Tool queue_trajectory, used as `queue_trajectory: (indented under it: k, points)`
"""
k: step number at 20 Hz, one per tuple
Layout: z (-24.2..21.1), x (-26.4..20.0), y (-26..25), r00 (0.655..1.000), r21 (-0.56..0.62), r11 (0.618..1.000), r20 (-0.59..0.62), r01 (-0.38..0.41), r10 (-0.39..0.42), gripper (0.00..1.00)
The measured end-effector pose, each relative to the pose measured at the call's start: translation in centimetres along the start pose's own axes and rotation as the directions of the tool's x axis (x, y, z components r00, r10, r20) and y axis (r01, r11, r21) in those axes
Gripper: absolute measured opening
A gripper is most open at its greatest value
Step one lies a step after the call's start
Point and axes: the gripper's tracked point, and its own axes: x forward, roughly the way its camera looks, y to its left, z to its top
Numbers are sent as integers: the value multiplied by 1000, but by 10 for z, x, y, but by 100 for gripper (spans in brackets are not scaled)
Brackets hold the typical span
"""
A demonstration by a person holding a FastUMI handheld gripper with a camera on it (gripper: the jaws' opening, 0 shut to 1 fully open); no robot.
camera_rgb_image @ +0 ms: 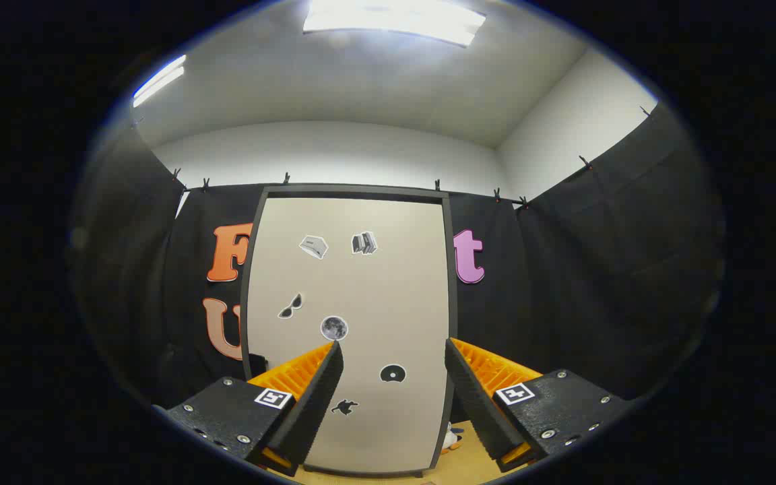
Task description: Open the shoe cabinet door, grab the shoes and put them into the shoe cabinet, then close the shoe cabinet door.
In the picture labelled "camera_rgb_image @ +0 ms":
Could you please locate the row of black clips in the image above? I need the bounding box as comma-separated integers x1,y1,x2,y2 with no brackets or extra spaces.
133,104,651,206

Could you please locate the grey shoe cabinet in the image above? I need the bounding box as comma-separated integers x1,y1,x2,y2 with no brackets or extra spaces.
240,183,459,479

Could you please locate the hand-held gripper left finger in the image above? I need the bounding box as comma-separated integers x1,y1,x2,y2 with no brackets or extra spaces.
152,340,345,478

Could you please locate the black backdrop cloth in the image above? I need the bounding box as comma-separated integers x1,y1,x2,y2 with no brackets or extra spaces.
71,101,725,412

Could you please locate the large ceiling light panel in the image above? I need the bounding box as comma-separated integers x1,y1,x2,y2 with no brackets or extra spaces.
302,0,487,48

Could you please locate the narrow ceiling light panel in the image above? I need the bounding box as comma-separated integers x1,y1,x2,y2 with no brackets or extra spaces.
132,55,187,108

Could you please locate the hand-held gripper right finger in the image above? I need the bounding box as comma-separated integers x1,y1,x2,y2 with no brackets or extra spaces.
445,337,638,472

